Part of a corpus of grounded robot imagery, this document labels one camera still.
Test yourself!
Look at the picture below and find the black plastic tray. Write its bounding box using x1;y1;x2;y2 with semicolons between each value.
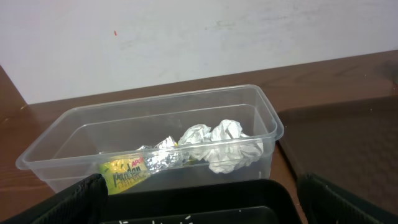
100;179;301;224

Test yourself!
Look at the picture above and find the yellow green snack wrapper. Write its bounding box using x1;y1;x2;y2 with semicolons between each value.
98;136;188;195

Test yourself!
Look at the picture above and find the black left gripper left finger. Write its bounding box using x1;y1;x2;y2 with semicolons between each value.
2;174;108;224

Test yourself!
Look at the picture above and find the spilled white rice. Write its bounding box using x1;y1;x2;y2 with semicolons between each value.
117;215;193;224

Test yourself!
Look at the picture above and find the white paper napkin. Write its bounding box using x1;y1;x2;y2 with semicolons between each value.
178;119;264;174

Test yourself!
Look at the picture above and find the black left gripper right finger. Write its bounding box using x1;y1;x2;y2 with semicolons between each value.
297;173;397;224

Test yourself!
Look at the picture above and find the clear plastic bin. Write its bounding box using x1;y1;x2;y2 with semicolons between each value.
16;85;284;193

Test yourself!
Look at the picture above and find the brown serving tray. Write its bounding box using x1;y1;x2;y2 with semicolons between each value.
279;96;397;214

